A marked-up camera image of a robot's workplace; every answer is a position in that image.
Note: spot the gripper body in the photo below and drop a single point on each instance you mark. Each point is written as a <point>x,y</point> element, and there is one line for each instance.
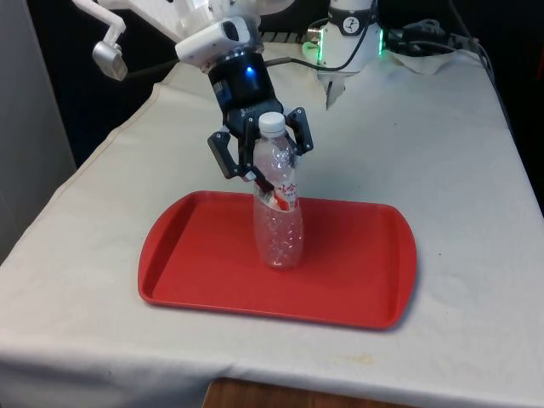
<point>244,89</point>

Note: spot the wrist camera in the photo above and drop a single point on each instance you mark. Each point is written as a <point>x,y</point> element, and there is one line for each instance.
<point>204,42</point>

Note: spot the red tray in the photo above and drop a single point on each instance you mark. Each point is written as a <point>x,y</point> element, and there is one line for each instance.
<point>204,263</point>

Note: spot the clear plastic bottle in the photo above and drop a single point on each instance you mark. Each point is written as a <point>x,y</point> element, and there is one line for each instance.
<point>278,229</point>

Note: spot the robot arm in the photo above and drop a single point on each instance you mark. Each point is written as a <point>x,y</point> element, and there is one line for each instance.
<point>340,47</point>

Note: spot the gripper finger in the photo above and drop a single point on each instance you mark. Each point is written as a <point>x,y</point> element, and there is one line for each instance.
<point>304,134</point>
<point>225,155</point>

